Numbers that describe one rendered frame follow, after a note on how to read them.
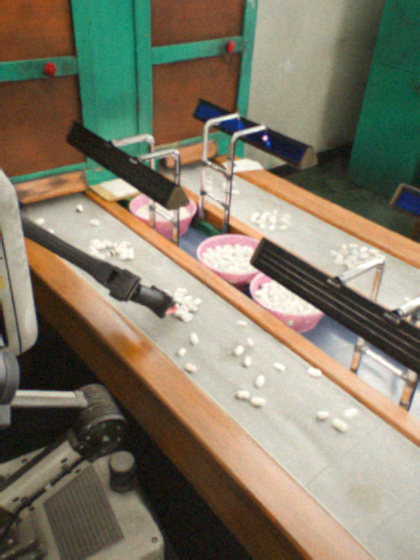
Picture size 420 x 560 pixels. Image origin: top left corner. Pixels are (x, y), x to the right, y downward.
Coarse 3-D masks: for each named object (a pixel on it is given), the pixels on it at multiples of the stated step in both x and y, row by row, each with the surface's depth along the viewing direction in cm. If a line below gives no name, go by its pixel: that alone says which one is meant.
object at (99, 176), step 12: (228, 144) 279; (240, 144) 285; (240, 156) 288; (156, 168) 258; (180, 168) 269; (96, 180) 241; (108, 180) 244; (36, 204) 231; (36, 312) 257; (48, 336) 268
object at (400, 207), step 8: (400, 192) 173; (408, 192) 172; (416, 192) 170; (392, 200) 174; (400, 200) 173; (408, 200) 171; (416, 200) 170; (392, 208) 174; (400, 208) 172; (408, 208) 171; (416, 208) 169; (408, 216) 171; (416, 216) 169
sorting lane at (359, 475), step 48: (96, 288) 185; (192, 288) 188; (240, 336) 168; (240, 384) 152; (288, 384) 153; (288, 432) 140; (336, 432) 141; (384, 432) 142; (336, 480) 130; (384, 480) 131; (384, 528) 121
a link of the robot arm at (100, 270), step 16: (32, 224) 157; (32, 240) 157; (48, 240) 156; (64, 240) 156; (64, 256) 155; (80, 256) 155; (96, 272) 154; (112, 272) 155; (112, 288) 153; (128, 288) 154
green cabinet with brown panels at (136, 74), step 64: (0, 0) 190; (64, 0) 202; (128, 0) 216; (192, 0) 233; (256, 0) 251; (0, 64) 197; (64, 64) 211; (128, 64) 227; (192, 64) 247; (0, 128) 208; (64, 128) 223; (128, 128) 240; (192, 128) 262
